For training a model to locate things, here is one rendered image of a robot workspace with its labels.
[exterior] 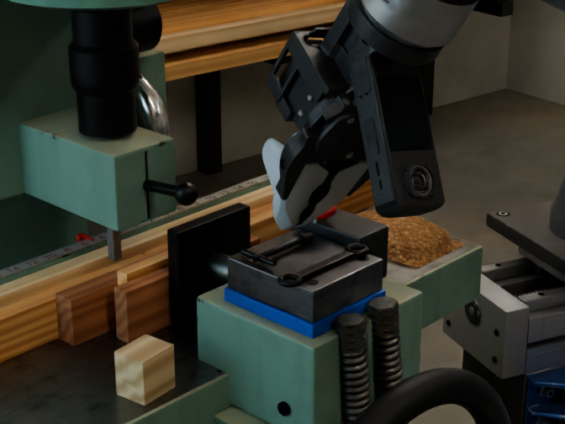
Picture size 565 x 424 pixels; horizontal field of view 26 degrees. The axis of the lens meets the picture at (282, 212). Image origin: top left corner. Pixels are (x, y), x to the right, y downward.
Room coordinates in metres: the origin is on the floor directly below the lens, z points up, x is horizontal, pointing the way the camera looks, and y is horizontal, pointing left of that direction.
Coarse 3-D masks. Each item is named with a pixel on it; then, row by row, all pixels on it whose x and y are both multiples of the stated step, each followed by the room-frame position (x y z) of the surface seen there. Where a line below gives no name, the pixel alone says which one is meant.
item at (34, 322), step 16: (368, 192) 1.27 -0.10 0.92; (352, 208) 1.25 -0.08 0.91; (96, 272) 1.01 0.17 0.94; (64, 288) 0.98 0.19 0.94; (16, 304) 0.95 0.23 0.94; (32, 304) 0.95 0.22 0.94; (48, 304) 0.96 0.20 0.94; (0, 320) 0.92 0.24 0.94; (16, 320) 0.93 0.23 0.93; (32, 320) 0.94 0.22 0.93; (48, 320) 0.95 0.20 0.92; (0, 336) 0.92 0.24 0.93; (16, 336) 0.93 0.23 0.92; (32, 336) 0.94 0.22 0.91; (48, 336) 0.95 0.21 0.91; (0, 352) 0.92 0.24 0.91; (16, 352) 0.93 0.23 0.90
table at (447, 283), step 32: (448, 256) 1.14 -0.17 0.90; (480, 256) 1.16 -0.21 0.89; (416, 288) 1.08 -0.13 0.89; (448, 288) 1.12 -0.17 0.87; (32, 352) 0.93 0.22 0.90; (64, 352) 0.93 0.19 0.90; (96, 352) 0.93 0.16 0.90; (192, 352) 0.93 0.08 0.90; (0, 384) 0.88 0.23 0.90; (32, 384) 0.88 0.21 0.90; (64, 384) 0.88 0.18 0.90; (96, 384) 0.88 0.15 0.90; (192, 384) 0.88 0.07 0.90; (224, 384) 0.89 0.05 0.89; (0, 416) 0.83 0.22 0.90; (32, 416) 0.83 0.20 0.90; (64, 416) 0.83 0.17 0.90; (96, 416) 0.83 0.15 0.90; (128, 416) 0.83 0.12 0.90; (160, 416) 0.84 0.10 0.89; (192, 416) 0.87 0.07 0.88; (224, 416) 0.88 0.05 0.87
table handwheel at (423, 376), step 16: (448, 368) 0.82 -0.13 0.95; (400, 384) 0.79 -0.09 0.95; (416, 384) 0.79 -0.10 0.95; (432, 384) 0.79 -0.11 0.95; (448, 384) 0.80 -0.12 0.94; (464, 384) 0.82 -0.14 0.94; (480, 384) 0.84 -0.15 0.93; (384, 400) 0.77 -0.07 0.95; (400, 400) 0.77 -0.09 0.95; (416, 400) 0.78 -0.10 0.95; (432, 400) 0.79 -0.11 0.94; (448, 400) 0.80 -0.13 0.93; (464, 400) 0.82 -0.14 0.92; (480, 400) 0.83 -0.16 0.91; (496, 400) 0.85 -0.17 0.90; (368, 416) 0.75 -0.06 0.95; (384, 416) 0.75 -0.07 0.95; (400, 416) 0.76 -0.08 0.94; (416, 416) 0.78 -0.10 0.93; (480, 416) 0.85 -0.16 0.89; (496, 416) 0.85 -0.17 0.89
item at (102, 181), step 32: (32, 128) 1.04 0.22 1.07; (64, 128) 1.04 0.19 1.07; (32, 160) 1.04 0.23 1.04; (64, 160) 1.01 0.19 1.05; (96, 160) 0.98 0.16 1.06; (128, 160) 0.97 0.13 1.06; (160, 160) 1.00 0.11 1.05; (32, 192) 1.05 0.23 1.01; (64, 192) 1.01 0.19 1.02; (96, 192) 0.98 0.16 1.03; (128, 192) 0.97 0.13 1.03; (128, 224) 0.97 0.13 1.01
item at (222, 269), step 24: (216, 216) 1.01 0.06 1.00; (240, 216) 1.03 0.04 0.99; (168, 240) 0.98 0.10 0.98; (192, 240) 0.99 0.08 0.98; (216, 240) 1.01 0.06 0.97; (240, 240) 1.03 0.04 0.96; (168, 264) 0.99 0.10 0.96; (192, 264) 0.99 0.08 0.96; (216, 264) 0.99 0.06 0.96; (192, 288) 0.99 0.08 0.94; (192, 312) 0.99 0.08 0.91
